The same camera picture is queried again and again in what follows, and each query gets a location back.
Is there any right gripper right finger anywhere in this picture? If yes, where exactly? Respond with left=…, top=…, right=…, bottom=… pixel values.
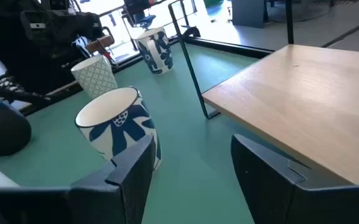
left=230, top=133, right=359, bottom=224

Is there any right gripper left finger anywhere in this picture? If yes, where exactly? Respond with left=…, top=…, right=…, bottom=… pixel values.
left=0, top=134, right=157, bottom=224

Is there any blue flower white mug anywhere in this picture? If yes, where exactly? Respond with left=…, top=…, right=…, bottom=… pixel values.
left=134, top=27, right=174, bottom=75
left=75, top=86, right=163, bottom=171

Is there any green patterned white mug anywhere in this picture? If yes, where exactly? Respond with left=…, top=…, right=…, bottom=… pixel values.
left=70, top=54, right=118, bottom=100

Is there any dark teal mug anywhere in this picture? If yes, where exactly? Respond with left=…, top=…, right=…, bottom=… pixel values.
left=0, top=100, right=32, bottom=157

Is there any blue office chair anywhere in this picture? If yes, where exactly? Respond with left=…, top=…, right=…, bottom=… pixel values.
left=121, top=0, right=159, bottom=30

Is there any wooden shelf with black frame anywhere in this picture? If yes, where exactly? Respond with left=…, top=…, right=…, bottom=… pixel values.
left=167, top=0, right=359, bottom=186

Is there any black metal table frame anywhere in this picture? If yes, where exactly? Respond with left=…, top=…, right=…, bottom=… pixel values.
left=0, top=34, right=275, bottom=116

